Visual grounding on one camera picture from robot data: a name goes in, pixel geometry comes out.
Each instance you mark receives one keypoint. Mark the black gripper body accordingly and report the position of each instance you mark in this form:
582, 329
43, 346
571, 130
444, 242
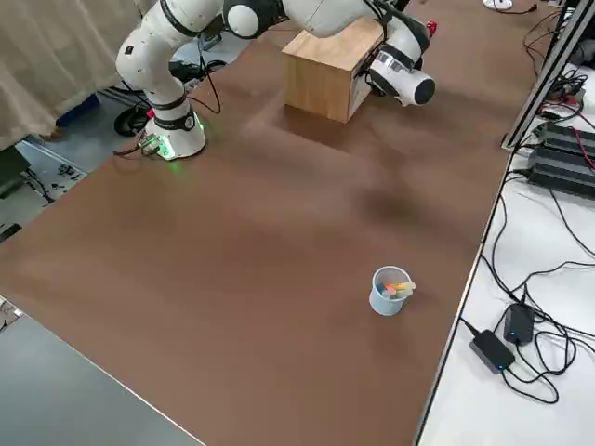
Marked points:
375, 86

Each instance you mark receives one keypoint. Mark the white-fronted wooden drawer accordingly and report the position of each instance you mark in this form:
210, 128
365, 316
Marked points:
359, 95

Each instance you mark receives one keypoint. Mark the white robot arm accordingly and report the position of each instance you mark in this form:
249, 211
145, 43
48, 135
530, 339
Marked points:
153, 60

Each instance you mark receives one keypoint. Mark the wooden cabinet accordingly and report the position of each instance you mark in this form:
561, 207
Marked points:
316, 74

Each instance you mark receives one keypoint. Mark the black power supply box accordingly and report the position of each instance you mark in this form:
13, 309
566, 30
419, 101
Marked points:
567, 139
558, 176

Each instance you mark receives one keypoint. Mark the orange highlighter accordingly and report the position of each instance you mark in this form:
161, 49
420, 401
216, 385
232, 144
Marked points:
397, 285

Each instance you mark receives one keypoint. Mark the translucent blue cup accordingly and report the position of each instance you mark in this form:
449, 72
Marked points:
386, 304

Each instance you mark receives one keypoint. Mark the black power adapter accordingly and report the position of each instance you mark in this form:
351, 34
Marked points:
519, 323
493, 350

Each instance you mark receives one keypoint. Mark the beige curtain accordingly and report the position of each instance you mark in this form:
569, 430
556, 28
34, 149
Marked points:
56, 56

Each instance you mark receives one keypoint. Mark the aluminium frame rail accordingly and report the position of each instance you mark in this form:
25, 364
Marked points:
539, 79

